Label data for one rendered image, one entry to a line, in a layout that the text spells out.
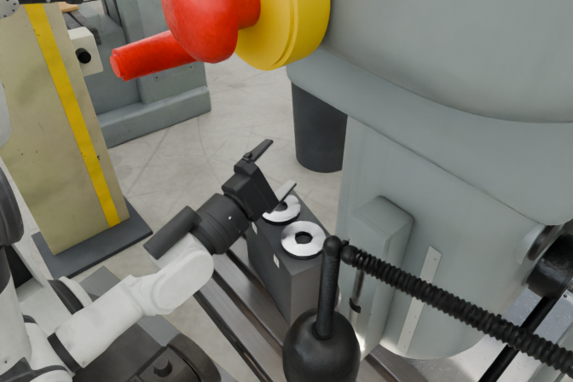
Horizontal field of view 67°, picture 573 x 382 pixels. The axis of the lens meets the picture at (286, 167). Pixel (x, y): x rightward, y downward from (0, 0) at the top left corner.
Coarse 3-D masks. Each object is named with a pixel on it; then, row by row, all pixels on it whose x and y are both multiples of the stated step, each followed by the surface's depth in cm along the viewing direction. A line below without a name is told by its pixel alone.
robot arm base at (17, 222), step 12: (0, 168) 43; (0, 180) 42; (0, 192) 42; (12, 192) 43; (0, 204) 42; (12, 204) 42; (0, 216) 42; (12, 216) 43; (0, 228) 42; (12, 228) 43; (12, 240) 44
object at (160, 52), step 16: (128, 48) 25; (144, 48) 25; (160, 48) 26; (176, 48) 26; (112, 64) 26; (128, 64) 25; (144, 64) 26; (160, 64) 26; (176, 64) 27; (128, 80) 26
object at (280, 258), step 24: (264, 216) 90; (288, 216) 90; (312, 216) 92; (264, 240) 88; (288, 240) 85; (312, 240) 85; (264, 264) 94; (288, 264) 82; (312, 264) 82; (288, 288) 84; (312, 288) 86; (288, 312) 89
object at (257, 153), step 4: (264, 140) 81; (268, 140) 81; (272, 140) 80; (260, 144) 81; (264, 144) 80; (268, 144) 80; (272, 144) 80; (256, 148) 80; (260, 148) 79; (264, 148) 79; (268, 148) 80; (248, 152) 79; (252, 152) 80; (256, 152) 79; (260, 152) 79; (264, 152) 79; (244, 156) 78; (248, 156) 78; (252, 156) 78; (256, 156) 78; (260, 156) 79; (252, 160) 78; (256, 160) 78
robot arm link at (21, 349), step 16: (0, 304) 47; (16, 304) 51; (0, 320) 48; (16, 320) 51; (0, 336) 49; (16, 336) 51; (0, 352) 50; (16, 352) 52; (0, 368) 51; (16, 368) 52; (48, 368) 56; (64, 368) 58
